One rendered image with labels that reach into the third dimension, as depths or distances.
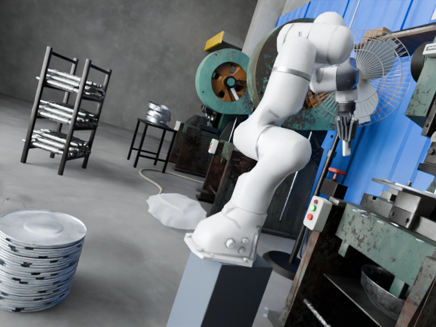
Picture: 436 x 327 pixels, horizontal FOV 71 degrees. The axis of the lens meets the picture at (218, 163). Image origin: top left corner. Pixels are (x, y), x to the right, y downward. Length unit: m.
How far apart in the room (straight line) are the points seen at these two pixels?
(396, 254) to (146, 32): 6.94
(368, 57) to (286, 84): 1.29
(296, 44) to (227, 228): 0.52
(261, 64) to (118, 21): 5.53
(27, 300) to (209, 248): 0.68
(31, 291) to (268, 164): 0.90
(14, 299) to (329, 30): 1.27
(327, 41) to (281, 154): 0.33
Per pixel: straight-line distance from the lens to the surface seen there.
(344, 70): 1.32
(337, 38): 0.93
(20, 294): 1.26
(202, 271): 0.92
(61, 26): 7.61
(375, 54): 2.09
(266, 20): 6.48
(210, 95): 3.98
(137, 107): 7.41
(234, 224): 0.86
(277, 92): 0.84
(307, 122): 2.51
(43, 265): 1.20
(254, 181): 0.84
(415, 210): 1.27
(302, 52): 0.86
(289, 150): 0.78
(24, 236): 1.22
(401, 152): 3.09
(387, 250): 1.23
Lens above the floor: 0.80
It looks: 7 degrees down
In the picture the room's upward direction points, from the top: 18 degrees clockwise
